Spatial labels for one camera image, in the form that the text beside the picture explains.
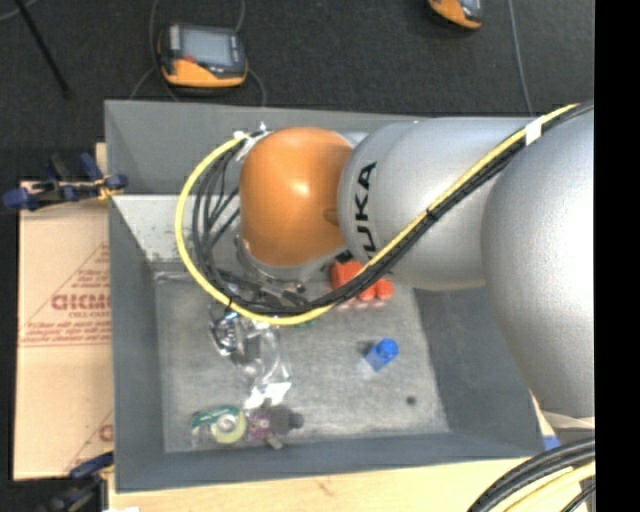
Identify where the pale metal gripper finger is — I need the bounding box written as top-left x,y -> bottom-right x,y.
241,323 -> 294,385
208,311 -> 246,358

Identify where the white paper scrap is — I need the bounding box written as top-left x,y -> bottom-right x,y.
242,381 -> 293,410

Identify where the dark grey small tool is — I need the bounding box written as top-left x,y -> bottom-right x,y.
265,404 -> 305,450

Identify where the grey metal bin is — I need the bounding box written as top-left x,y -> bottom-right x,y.
103,99 -> 557,492

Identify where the purple packet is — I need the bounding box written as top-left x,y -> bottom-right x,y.
243,408 -> 275,444

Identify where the green and yellow tape roll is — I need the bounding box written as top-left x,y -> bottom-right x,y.
191,404 -> 249,447

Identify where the red-orange plastic toy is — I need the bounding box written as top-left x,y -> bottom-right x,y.
329,252 -> 395,302

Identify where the blue plastic cylinder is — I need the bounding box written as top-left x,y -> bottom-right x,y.
356,338 -> 400,374

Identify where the brown cardboard board, red print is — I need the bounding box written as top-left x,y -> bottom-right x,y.
11,181 -> 116,482

